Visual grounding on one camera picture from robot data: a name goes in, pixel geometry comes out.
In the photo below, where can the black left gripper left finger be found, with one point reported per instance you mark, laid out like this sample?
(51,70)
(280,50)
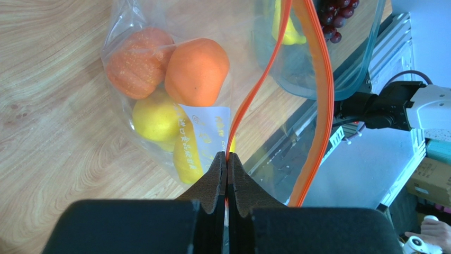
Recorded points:
(208,197)

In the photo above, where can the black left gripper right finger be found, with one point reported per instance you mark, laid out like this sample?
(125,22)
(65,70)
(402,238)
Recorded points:
(250,210)

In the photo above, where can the yellow lemon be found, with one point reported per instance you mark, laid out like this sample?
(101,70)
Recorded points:
(194,150)

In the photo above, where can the yellow pear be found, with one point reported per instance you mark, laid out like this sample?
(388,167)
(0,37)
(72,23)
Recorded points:
(156,118)

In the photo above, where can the clear orange zip top bag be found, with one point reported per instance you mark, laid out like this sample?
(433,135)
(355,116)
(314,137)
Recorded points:
(250,102)

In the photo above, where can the orange tangerine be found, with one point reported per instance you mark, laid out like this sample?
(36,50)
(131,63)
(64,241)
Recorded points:
(196,72)

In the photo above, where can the orange mini pumpkin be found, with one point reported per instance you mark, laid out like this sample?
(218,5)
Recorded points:
(140,63)

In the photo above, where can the purple grape bunch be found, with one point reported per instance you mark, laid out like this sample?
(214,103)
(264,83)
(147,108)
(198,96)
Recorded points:
(333,15)

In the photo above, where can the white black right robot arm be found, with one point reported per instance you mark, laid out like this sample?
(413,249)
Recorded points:
(401,105)

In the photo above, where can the person hand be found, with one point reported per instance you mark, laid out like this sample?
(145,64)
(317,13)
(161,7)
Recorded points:
(434,232)

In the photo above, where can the yellow banana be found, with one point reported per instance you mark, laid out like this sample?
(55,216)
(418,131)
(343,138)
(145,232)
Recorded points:
(291,35)

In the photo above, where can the grey plastic fruit tray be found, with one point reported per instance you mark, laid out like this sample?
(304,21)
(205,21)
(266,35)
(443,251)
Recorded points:
(293,70)

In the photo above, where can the white round device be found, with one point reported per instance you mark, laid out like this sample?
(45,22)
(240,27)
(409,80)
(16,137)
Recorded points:
(417,245)

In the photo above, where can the cardboard box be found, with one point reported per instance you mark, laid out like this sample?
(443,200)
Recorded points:
(431,181)

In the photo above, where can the aluminium front rail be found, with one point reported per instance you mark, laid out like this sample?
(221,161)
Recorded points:
(372,165)

